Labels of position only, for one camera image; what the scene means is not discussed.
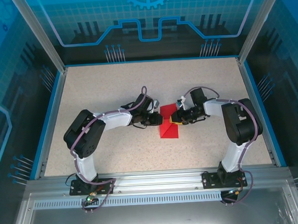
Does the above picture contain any blue table edge strip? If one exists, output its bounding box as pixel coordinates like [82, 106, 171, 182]
[241, 59, 288, 169]
[23, 70, 68, 181]

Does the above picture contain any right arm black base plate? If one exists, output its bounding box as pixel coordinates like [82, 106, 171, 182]
[201, 169, 249, 189]

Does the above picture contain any aluminium table side rail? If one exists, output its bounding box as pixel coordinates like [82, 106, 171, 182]
[235, 55, 280, 169]
[28, 67, 74, 180]

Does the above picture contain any slotted grey cable duct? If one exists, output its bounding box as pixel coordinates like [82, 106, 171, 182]
[33, 191, 224, 210]

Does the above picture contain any cable connector with green light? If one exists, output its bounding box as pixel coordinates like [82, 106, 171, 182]
[227, 187, 245, 198]
[83, 191, 99, 204]

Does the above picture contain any grey metal tray frame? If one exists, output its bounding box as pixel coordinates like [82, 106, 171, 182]
[7, 178, 298, 224]

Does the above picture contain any aluminium frame post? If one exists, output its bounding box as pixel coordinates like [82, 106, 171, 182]
[233, 0, 289, 64]
[10, 0, 69, 76]

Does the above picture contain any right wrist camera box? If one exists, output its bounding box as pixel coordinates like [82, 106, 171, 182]
[175, 96, 187, 109]

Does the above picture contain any aluminium mounting rail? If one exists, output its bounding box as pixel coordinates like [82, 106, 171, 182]
[24, 163, 293, 199]

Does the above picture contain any red square paper sheet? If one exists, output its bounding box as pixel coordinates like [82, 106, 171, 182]
[158, 103, 180, 140]

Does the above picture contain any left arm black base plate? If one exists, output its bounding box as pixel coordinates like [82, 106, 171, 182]
[68, 177, 115, 196]

